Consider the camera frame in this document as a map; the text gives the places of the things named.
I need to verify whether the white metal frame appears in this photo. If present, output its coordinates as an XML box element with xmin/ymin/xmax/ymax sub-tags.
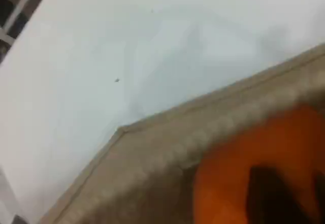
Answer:
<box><xmin>0</xmin><ymin>0</ymin><xmax>44</xmax><ymax>44</ymax></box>

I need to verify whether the brown jute tote bag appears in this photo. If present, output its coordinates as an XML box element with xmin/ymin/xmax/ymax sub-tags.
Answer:
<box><xmin>38</xmin><ymin>42</ymin><xmax>325</xmax><ymax>224</ymax></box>

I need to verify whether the orange fruit toy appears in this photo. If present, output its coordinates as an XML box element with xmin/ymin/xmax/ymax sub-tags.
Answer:
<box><xmin>192</xmin><ymin>104</ymin><xmax>325</xmax><ymax>224</ymax></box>

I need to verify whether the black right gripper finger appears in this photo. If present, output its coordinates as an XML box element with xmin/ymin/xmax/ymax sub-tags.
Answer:
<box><xmin>314</xmin><ymin>170</ymin><xmax>325</xmax><ymax>224</ymax></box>
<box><xmin>246</xmin><ymin>166</ymin><xmax>315</xmax><ymax>224</ymax></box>

